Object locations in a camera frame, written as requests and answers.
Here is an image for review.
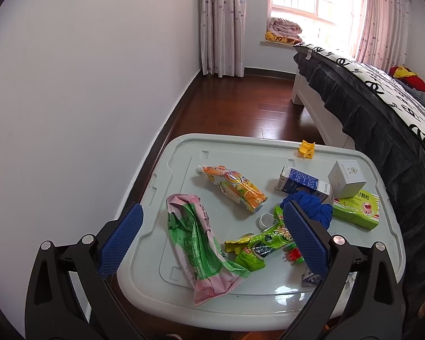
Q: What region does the green medicine box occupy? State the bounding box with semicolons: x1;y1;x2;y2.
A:
332;190;380;230

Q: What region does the blue cloth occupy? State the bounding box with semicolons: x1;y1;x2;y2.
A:
279;191;332;230

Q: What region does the white square box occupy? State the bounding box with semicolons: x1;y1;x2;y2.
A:
328;160;366;199

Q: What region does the green snack wrapper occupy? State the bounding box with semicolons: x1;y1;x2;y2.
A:
224;206;297;272

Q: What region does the white bottle cap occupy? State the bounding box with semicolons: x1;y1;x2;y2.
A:
258;212;276;230

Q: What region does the blue white milk carton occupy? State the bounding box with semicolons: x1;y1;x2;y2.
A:
275;166;332;203

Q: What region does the pink green plastic bag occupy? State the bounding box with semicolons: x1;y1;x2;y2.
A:
166;194;250;306

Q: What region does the orange juice pouch wrapper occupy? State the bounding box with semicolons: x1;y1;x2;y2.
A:
195;165;268;213

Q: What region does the red green small toy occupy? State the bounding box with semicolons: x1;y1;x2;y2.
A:
285;247;304;264

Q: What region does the grey plastic storage box lid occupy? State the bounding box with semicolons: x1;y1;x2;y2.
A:
116;133;406;332

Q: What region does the yellow plastic clip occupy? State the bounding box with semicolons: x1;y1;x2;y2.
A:
298;140;315;159

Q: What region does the bed with black white blanket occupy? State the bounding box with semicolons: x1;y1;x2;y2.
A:
294;47;425;332

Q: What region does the red yellow pillow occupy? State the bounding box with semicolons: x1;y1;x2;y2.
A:
389;65;425;92

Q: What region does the right pink curtain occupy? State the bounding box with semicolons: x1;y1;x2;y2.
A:
356;0;411;71

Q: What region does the pink curtain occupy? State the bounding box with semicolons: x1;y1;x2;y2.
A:
356;0;411;71
199;0;246;78

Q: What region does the folded pink blanket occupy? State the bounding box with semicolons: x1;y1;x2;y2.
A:
265;17;302;45

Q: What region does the left pink curtain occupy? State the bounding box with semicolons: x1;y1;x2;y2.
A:
199;0;246;78

